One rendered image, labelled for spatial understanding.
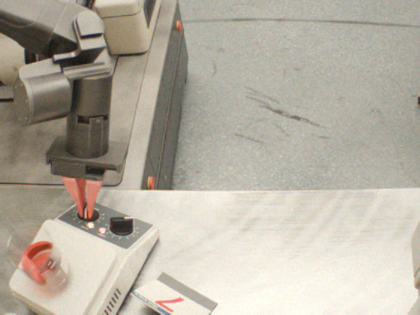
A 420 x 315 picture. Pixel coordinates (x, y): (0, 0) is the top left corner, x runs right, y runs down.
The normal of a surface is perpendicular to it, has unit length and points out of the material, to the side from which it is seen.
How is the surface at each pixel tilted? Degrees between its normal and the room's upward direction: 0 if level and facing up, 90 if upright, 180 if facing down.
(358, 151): 0
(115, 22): 90
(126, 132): 0
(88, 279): 0
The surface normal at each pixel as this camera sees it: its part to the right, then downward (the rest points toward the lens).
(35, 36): -0.15, 0.86
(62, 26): 0.55, -0.33
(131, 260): 0.90, 0.28
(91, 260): -0.11, -0.60
